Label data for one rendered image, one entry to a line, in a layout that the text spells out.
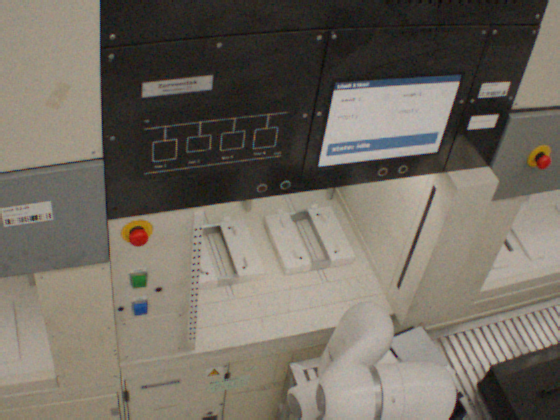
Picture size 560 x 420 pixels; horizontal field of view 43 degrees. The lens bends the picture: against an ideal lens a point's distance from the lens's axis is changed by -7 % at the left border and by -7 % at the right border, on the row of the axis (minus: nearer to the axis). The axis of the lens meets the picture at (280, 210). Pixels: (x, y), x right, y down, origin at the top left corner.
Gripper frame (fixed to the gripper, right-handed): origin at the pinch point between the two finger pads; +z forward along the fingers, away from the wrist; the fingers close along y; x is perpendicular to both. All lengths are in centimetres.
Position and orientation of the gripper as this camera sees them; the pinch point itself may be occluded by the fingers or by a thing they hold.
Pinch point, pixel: (414, 357)
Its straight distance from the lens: 174.2
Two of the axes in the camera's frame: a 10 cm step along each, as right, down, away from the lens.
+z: 8.8, -2.5, 4.1
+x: 1.3, -7.1, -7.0
